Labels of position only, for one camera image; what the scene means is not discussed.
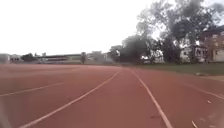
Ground red brick building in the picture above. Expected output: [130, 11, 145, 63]
[199, 27, 224, 63]

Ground white building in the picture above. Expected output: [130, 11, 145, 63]
[179, 45, 208, 64]

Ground round dark tree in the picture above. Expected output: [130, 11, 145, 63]
[119, 34, 155, 65]

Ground grandstand with slanted roof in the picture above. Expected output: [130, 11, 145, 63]
[36, 53, 83, 64]

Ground red running track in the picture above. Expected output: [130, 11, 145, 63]
[0, 63, 224, 128]

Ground group of tall trees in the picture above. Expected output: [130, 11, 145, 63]
[135, 0, 224, 64]

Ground grass strip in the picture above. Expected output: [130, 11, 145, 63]
[133, 62, 224, 77]

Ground small dark tree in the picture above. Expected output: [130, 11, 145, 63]
[79, 51, 88, 65]

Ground low distant buildings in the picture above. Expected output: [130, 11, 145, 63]
[0, 52, 23, 65]

